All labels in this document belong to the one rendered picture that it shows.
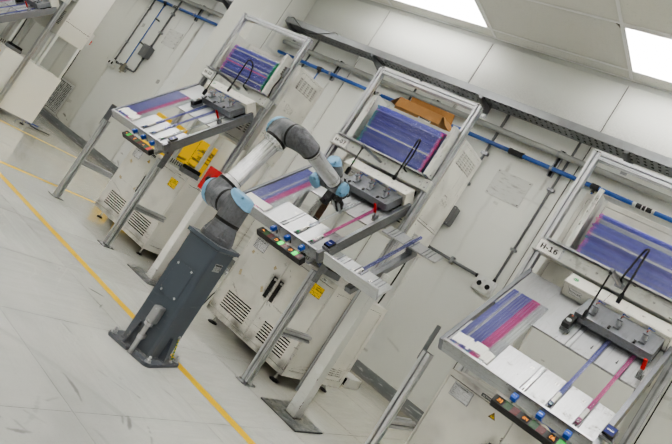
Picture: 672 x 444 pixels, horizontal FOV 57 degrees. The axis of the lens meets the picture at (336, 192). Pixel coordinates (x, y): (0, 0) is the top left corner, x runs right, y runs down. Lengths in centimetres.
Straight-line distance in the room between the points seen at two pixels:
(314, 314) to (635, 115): 288
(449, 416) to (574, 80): 312
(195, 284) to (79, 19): 498
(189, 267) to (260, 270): 106
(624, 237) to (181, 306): 198
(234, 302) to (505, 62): 311
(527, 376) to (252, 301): 164
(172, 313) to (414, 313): 265
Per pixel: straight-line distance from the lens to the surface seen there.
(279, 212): 334
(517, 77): 538
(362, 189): 346
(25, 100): 723
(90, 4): 723
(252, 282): 362
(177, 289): 262
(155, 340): 266
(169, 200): 429
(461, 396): 296
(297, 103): 462
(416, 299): 492
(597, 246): 310
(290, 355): 338
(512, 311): 289
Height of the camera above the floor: 86
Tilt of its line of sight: 3 degrees up
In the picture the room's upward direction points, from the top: 33 degrees clockwise
